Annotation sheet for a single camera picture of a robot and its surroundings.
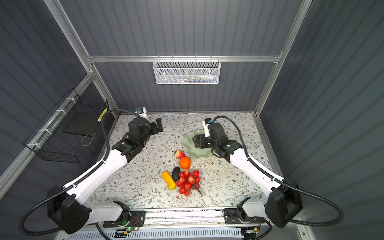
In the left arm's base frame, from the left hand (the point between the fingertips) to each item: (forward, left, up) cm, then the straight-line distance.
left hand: (154, 120), depth 78 cm
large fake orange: (-14, -15, -23) cm, 31 cm away
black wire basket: (-7, +42, 0) cm, 43 cm away
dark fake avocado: (-19, -9, -25) cm, 33 cm away
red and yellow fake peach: (-6, -11, -26) cm, 29 cm away
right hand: (-7, -24, -8) cm, 26 cm away
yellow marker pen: (+10, +30, -2) cm, 32 cm away
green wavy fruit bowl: (+4, -17, -27) cm, 32 cm away
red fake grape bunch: (-26, -16, -20) cm, 37 cm away
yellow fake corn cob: (-23, -6, -25) cm, 34 cm away
